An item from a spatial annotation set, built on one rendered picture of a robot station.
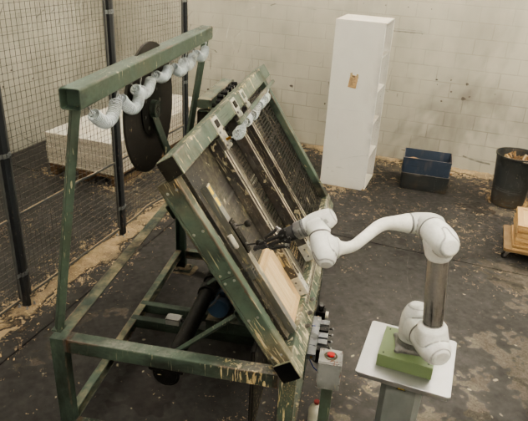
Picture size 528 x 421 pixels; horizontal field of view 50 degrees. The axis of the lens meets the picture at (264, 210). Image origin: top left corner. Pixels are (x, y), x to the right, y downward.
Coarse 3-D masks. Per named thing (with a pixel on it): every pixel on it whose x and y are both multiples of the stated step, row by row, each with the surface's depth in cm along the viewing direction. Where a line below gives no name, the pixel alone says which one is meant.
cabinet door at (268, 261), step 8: (264, 256) 318; (272, 256) 329; (264, 264) 314; (272, 264) 325; (280, 264) 334; (264, 272) 309; (272, 272) 320; (280, 272) 330; (272, 280) 316; (280, 280) 326; (288, 280) 336; (280, 288) 321; (288, 288) 332; (280, 296) 317; (288, 296) 327; (296, 296) 337; (288, 304) 323; (296, 304) 332; (288, 312) 317; (296, 312) 327
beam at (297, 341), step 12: (324, 204) 462; (300, 264) 384; (312, 264) 377; (312, 288) 358; (300, 300) 339; (300, 312) 326; (300, 324) 317; (288, 336) 309; (300, 336) 311; (300, 348) 304; (300, 360) 298; (276, 372) 292; (288, 372) 290; (300, 372) 292
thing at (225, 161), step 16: (224, 128) 314; (240, 128) 308; (224, 144) 308; (224, 160) 315; (240, 176) 318; (240, 192) 321; (256, 208) 323; (256, 224) 328; (288, 256) 337; (288, 272) 337; (304, 288) 340
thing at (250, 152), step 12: (240, 108) 351; (240, 144) 354; (252, 144) 358; (252, 156) 356; (252, 168) 360; (264, 168) 360; (264, 180) 362; (276, 192) 364; (276, 204) 367; (288, 216) 369; (300, 240) 375
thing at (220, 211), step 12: (204, 192) 284; (216, 204) 286; (228, 216) 292; (228, 228) 291; (240, 252) 295; (252, 264) 297; (264, 276) 302; (264, 288) 302; (276, 300) 304; (288, 324) 309
